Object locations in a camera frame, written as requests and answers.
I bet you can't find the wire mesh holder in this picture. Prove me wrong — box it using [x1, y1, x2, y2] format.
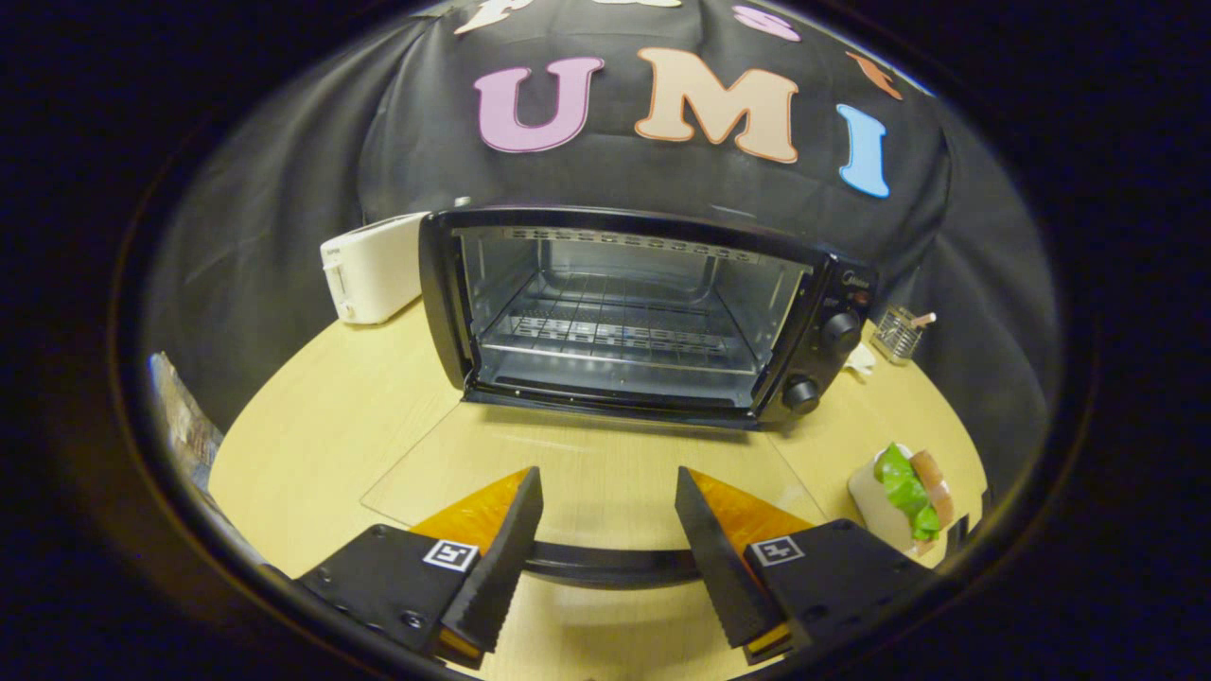
[869, 304, 939, 368]

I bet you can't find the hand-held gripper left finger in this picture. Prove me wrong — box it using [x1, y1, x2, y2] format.
[297, 466, 546, 672]

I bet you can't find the sandwich with green lettuce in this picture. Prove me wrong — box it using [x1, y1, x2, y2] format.
[848, 441, 957, 558]

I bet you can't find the black backdrop cloth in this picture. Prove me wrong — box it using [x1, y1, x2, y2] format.
[140, 0, 1062, 495]

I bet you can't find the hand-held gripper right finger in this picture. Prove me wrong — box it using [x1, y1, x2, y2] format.
[675, 466, 936, 667]

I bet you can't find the white bread toaster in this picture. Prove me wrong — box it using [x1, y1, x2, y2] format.
[320, 212, 432, 326]

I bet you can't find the black toaster oven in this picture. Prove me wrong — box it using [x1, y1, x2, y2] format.
[360, 205, 881, 590]

